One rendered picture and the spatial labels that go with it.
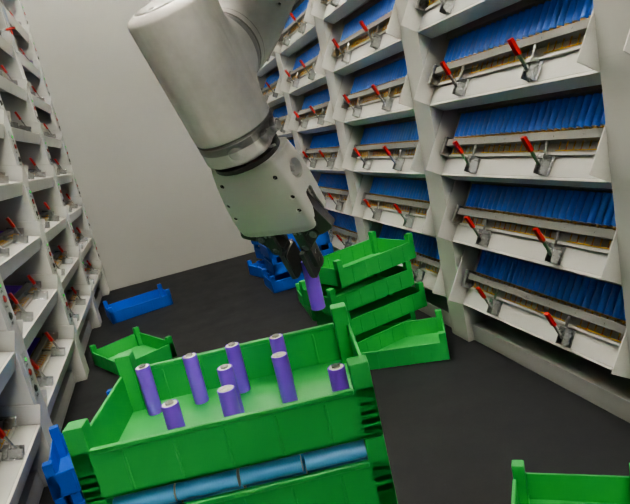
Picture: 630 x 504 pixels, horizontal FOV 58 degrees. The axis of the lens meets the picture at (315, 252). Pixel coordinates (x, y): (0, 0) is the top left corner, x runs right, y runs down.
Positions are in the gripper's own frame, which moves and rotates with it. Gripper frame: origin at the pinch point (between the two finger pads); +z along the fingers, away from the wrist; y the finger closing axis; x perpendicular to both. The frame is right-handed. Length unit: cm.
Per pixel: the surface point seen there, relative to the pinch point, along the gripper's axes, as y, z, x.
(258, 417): -1.5, 2.3, 20.4
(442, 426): 5, 73, -24
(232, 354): 9.6, 6.7, 9.2
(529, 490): -16, 62, -5
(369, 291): 34, 73, -68
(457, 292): 9, 78, -70
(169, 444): 6.3, 0.9, 24.8
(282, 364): 0.5, 5.1, 11.9
